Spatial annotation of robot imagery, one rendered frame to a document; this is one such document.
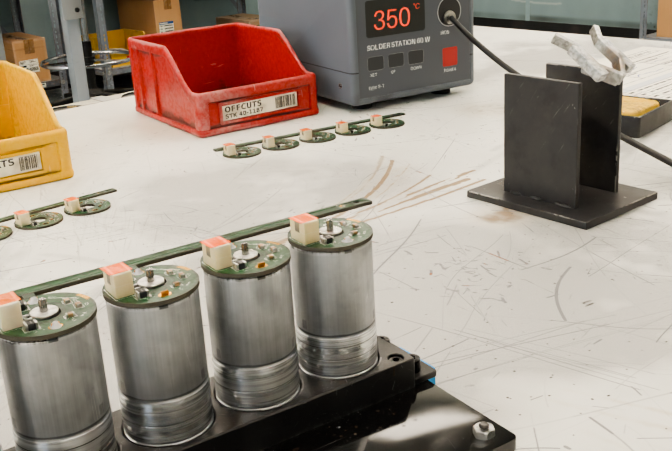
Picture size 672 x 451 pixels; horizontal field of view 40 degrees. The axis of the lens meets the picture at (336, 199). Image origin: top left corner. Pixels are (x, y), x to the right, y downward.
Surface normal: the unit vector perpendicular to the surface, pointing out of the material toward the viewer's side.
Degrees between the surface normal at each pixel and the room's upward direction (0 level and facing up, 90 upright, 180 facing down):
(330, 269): 90
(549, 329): 0
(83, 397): 90
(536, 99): 90
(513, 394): 0
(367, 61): 90
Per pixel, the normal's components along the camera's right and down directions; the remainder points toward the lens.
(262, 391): 0.19, 0.30
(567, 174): -0.76, 0.25
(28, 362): -0.07, 0.32
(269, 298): 0.51, 0.25
